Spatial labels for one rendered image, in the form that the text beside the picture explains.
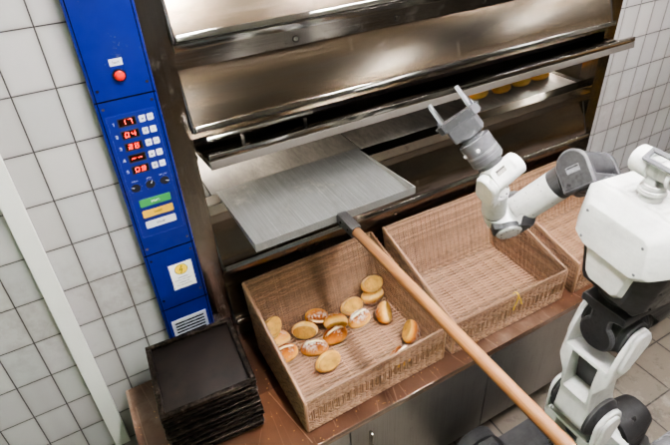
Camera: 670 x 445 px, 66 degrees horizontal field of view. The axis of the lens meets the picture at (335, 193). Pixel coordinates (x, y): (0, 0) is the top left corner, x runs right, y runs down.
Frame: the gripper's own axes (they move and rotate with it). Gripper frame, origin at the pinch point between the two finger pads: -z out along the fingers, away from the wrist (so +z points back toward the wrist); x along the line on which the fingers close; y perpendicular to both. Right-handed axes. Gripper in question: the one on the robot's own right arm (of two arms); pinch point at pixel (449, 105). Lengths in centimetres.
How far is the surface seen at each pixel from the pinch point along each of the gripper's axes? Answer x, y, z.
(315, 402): -81, 17, 50
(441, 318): -24, 32, 36
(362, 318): -77, -26, 50
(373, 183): -38.8, -23.2, 8.8
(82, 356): -135, 28, -4
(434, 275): -57, -61, 61
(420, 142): -27, -57, 10
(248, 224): -67, 7, -6
